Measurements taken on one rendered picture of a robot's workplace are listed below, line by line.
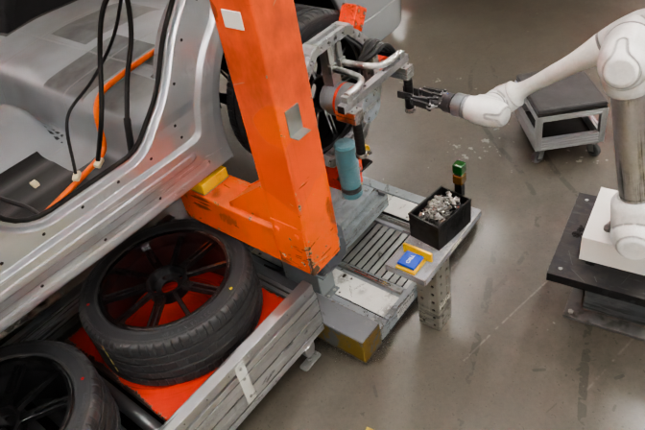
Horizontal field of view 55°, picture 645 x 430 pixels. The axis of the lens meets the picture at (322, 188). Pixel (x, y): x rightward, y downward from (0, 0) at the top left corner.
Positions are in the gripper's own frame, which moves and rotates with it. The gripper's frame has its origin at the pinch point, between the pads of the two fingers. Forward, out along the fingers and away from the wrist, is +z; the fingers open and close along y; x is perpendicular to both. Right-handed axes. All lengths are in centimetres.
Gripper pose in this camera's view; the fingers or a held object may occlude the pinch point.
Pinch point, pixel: (407, 92)
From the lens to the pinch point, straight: 248.3
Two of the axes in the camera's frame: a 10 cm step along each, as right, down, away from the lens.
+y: 6.1, -5.7, 5.6
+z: -7.8, -2.9, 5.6
